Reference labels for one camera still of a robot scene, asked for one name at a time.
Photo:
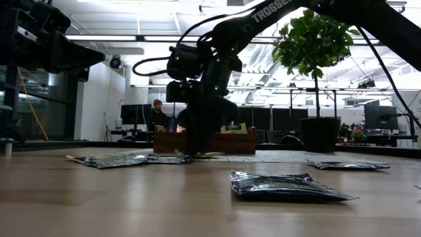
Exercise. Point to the grey office chair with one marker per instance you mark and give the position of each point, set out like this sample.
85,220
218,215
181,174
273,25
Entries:
274,136

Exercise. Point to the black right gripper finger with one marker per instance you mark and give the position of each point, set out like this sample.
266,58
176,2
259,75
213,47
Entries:
196,126
210,126

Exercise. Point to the black metal table frame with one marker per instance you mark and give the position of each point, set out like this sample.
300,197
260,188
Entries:
98,144

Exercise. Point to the black computer monitor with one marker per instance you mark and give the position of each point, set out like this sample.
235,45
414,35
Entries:
135,114
380,118

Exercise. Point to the wooden three-compartment tray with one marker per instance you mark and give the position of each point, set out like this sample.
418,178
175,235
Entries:
237,145

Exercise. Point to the small potted plant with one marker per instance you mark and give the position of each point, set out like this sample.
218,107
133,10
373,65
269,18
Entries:
358,135

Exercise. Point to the round black ceiling camera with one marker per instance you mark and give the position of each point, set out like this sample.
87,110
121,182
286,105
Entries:
115,62

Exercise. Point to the black partition panels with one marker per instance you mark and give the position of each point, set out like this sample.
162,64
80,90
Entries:
279,118

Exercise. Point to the green potted plant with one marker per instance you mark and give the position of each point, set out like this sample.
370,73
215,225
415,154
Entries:
312,42

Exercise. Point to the person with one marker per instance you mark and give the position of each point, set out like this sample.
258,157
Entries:
158,113
181,119

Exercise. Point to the grey woven placemat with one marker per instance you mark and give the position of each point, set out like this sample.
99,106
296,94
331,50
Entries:
283,156

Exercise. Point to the silver packet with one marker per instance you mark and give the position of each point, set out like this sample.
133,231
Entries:
115,161

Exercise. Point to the white plastic bottle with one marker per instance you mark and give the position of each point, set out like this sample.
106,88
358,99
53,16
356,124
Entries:
118,124

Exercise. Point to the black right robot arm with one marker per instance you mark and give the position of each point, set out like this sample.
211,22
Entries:
378,19

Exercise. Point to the small white cylinder post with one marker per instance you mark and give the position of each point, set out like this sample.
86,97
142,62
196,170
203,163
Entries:
8,146

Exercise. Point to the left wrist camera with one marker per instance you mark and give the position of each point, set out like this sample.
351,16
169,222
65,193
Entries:
54,19

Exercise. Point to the long ceiling light strip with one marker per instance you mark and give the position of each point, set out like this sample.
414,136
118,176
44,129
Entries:
164,38
98,37

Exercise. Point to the black office chair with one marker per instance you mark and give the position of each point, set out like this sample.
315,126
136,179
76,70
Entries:
291,140

